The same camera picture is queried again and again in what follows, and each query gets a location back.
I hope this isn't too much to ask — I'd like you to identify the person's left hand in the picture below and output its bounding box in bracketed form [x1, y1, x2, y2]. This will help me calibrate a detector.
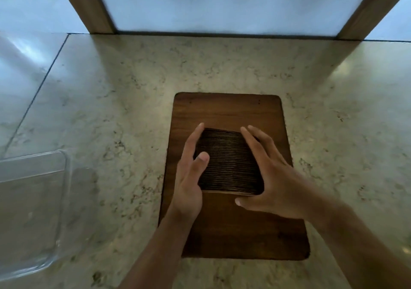
[172, 123, 210, 223]

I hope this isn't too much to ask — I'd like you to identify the person's right hand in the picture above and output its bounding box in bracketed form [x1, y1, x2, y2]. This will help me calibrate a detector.
[235, 125, 322, 225]

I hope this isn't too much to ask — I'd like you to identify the stack of dark wooden coasters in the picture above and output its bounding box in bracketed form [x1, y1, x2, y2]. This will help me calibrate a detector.
[194, 128, 265, 196]

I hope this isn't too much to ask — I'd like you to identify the person's left forearm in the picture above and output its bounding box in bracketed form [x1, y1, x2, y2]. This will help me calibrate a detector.
[119, 209, 193, 289]

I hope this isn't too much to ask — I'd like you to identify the person's right forearm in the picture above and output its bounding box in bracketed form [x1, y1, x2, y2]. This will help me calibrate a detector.
[309, 188, 411, 289]

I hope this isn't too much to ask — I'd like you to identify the brown wooden cutting board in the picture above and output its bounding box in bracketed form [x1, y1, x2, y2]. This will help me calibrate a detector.
[158, 92, 311, 261]

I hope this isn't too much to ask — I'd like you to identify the frosted glass window pane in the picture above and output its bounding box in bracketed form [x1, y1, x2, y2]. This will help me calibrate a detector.
[91, 0, 379, 37]

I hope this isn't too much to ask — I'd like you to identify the clear plastic container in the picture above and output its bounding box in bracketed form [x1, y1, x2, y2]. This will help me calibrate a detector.
[0, 150, 73, 282]

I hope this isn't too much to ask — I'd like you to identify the wooden window frame post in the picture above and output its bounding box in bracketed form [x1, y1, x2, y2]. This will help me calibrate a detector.
[55, 0, 117, 35]
[336, 0, 411, 41]

